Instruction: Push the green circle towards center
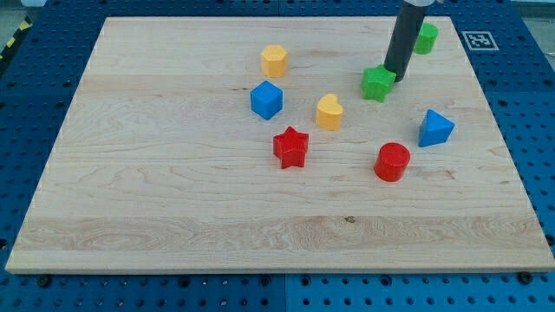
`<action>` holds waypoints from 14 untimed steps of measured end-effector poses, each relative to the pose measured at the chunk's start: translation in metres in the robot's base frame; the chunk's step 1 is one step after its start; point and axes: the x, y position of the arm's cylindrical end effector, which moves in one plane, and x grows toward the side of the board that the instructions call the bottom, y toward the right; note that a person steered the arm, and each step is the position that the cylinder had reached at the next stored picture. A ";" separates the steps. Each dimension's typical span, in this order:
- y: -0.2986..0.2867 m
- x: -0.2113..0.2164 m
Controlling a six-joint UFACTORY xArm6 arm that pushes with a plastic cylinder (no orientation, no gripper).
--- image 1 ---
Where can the blue triangle block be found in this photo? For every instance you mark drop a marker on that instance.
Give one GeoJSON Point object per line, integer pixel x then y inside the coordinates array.
{"type": "Point", "coordinates": [435, 129]}

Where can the yellow heart block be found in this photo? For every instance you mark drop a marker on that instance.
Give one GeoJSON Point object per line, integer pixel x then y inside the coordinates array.
{"type": "Point", "coordinates": [329, 112]}

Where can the white fiducial marker tag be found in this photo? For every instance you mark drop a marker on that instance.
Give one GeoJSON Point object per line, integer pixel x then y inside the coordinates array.
{"type": "Point", "coordinates": [480, 41]}

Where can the blue cube block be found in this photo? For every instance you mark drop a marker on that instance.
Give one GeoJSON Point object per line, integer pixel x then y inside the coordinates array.
{"type": "Point", "coordinates": [267, 99]}

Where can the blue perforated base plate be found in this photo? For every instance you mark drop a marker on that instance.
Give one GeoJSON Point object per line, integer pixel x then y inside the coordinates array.
{"type": "Point", "coordinates": [39, 83]}

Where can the yellow hexagon block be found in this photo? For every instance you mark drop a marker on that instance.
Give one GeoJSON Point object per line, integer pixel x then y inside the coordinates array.
{"type": "Point", "coordinates": [274, 61]}

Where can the wooden board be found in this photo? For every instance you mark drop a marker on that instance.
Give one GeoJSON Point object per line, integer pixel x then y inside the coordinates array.
{"type": "Point", "coordinates": [161, 166]}

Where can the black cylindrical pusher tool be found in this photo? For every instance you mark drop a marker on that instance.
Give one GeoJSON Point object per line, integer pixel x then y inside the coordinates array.
{"type": "Point", "coordinates": [404, 36]}

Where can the green cylinder block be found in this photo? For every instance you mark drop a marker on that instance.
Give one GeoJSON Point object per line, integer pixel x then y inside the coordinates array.
{"type": "Point", "coordinates": [426, 39]}

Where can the green star block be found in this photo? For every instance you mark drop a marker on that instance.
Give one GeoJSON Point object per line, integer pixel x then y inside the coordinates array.
{"type": "Point", "coordinates": [377, 83]}

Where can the red cylinder block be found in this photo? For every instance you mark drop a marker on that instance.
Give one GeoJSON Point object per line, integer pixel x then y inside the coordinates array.
{"type": "Point", "coordinates": [392, 161]}

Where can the red star block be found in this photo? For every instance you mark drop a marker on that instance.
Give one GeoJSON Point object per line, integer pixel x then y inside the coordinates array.
{"type": "Point", "coordinates": [291, 147]}

